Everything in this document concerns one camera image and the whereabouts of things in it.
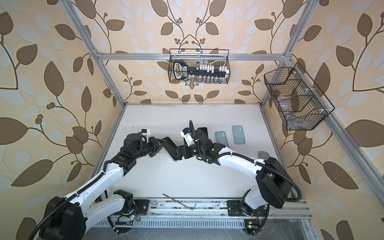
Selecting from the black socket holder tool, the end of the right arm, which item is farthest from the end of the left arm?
the black socket holder tool

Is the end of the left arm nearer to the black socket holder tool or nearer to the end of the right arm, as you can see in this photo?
the end of the right arm

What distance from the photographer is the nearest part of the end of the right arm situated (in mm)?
610
